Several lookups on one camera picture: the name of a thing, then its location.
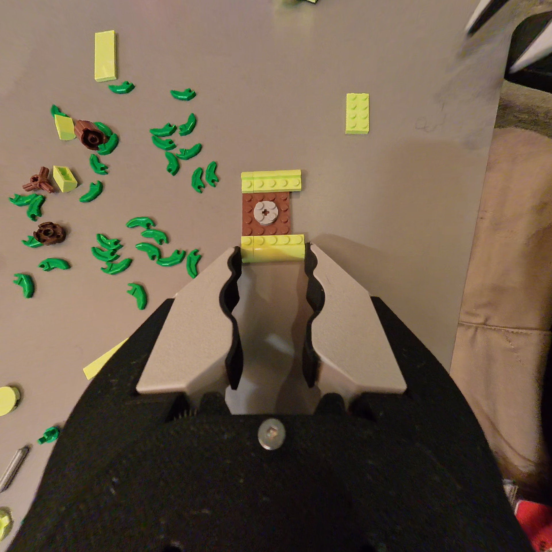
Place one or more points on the small grey rod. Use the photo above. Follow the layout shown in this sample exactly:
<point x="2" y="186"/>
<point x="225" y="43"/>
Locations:
<point x="15" y="468"/>

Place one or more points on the brown round brick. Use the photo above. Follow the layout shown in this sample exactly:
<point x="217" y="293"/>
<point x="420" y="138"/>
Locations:
<point x="89" y="135"/>

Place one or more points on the brown studded plate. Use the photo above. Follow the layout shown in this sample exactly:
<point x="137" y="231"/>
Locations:
<point x="280" y="224"/>

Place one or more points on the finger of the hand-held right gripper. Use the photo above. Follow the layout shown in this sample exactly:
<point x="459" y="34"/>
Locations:
<point x="491" y="8"/>
<point x="539" y="47"/>

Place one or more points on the lime round tile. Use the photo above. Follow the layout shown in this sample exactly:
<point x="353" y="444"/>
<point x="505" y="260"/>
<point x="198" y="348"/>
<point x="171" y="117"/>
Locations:
<point x="9" y="401"/>

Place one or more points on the small red object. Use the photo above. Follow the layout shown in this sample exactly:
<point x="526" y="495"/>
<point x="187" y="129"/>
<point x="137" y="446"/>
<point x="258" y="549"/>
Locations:
<point x="537" y="526"/>

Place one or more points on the narrow lime smooth tile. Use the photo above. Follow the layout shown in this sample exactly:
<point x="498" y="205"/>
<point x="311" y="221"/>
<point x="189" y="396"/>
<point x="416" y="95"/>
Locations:
<point x="103" y="360"/>

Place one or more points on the scattered green leaf pieces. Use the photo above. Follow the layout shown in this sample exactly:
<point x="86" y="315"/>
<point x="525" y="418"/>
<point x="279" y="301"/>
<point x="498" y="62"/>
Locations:
<point x="116" y="267"/>

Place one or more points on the brown three-pronged piece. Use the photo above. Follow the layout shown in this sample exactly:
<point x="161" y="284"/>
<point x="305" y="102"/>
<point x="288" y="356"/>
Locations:
<point x="39" y="181"/>

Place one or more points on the lime slope by barrel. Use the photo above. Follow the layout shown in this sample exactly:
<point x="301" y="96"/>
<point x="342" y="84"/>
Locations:
<point x="64" y="127"/>

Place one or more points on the small lime curved brick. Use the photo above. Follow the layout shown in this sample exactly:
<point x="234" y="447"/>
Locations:
<point x="248" y="249"/>
<point x="247" y="182"/>

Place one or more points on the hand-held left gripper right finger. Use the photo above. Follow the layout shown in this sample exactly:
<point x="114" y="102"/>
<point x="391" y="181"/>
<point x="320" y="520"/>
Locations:
<point x="358" y="345"/>

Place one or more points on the small lime hollow brick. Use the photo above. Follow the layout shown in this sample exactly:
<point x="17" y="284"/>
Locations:
<point x="64" y="179"/>

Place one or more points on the brown round holed plate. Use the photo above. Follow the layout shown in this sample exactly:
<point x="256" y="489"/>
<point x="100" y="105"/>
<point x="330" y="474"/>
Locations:
<point x="49" y="234"/>

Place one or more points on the long lime curved brick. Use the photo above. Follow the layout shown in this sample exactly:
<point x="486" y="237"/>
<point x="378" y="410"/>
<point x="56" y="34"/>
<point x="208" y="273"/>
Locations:
<point x="278" y="181"/>
<point x="280" y="248"/>

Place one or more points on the grey patterned fabric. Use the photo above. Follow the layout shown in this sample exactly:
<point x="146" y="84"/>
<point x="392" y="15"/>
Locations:
<point x="526" y="108"/>

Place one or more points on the large lime smooth tile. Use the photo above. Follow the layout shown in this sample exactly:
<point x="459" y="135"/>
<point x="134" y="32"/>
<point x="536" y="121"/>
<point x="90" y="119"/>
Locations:
<point x="105" y="56"/>

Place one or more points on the lime two-by-four studded plate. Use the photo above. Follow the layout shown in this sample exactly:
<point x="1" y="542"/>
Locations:
<point x="357" y="113"/>

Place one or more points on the grey round plate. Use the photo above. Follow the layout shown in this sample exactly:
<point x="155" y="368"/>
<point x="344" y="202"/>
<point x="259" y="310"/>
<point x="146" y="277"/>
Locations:
<point x="266" y="212"/>

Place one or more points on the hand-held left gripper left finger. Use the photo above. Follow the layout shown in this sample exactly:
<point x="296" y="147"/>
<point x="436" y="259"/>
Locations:
<point x="189" y="345"/>

